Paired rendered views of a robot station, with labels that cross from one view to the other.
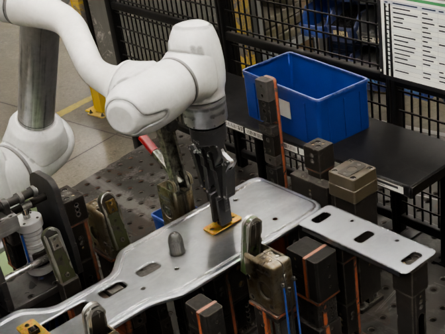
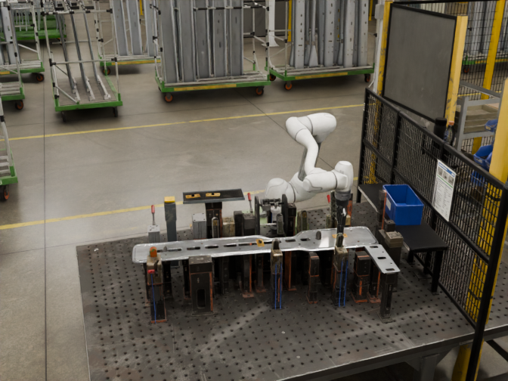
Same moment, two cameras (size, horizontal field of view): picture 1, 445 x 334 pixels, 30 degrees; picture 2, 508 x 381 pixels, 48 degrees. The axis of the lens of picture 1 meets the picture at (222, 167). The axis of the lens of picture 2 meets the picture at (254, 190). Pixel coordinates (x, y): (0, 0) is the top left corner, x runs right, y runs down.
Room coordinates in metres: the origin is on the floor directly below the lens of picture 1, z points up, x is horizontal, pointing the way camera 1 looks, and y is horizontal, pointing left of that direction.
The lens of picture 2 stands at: (-1.27, -0.87, 2.58)
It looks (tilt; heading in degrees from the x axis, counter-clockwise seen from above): 24 degrees down; 27
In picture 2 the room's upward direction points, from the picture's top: straight up
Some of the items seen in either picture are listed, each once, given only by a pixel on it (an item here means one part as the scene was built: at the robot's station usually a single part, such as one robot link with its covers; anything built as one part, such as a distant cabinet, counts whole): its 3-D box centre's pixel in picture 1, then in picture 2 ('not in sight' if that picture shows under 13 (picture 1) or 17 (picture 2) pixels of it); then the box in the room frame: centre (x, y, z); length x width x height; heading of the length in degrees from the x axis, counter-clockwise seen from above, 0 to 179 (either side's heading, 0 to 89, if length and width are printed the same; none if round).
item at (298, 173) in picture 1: (317, 232); (382, 256); (1.68, -0.20, 0.85); 0.12 x 0.03 x 0.30; 36
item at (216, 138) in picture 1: (210, 142); (342, 205); (1.53, 0.02, 1.20); 0.08 x 0.07 x 0.09; 36
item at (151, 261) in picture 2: not in sight; (156, 289); (0.75, 0.75, 0.88); 0.15 x 0.11 x 0.36; 36
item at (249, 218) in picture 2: not in sight; (249, 243); (1.39, 0.54, 0.89); 0.13 x 0.11 x 0.38; 36
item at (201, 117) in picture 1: (204, 110); (342, 193); (1.53, 0.02, 1.28); 0.09 x 0.09 x 0.06
